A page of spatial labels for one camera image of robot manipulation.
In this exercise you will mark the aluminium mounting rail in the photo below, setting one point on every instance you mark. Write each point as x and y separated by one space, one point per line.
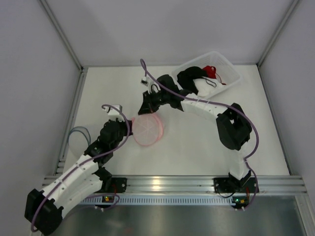
187 184

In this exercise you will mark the pink trimmed mesh laundry bag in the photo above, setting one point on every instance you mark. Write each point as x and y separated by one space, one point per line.
147 129

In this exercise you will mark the black garment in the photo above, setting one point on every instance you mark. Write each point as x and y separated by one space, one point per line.
186 78

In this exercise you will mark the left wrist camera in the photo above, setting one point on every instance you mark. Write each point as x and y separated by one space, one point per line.
114 111

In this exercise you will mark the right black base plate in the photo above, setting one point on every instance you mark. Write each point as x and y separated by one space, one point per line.
226 185

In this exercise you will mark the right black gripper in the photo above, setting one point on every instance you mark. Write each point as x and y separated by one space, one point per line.
148 101

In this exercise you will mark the perforated white cable duct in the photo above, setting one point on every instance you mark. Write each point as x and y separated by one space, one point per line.
162 200

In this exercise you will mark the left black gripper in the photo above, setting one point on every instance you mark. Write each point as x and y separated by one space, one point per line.
126 126

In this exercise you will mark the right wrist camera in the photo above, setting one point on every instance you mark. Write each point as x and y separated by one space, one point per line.
146 81

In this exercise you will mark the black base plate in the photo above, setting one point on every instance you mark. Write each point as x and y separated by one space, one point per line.
114 185
226 185

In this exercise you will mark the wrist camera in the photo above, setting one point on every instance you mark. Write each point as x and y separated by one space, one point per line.
146 81
114 111

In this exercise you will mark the white plastic basket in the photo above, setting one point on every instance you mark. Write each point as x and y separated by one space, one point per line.
225 69

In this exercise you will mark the red garment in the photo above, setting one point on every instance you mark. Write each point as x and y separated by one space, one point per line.
211 72

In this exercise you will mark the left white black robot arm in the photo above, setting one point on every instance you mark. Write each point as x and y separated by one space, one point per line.
46 208

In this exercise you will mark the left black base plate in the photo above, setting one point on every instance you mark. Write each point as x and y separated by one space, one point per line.
114 185

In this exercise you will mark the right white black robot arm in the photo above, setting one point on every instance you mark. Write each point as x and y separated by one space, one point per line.
233 129

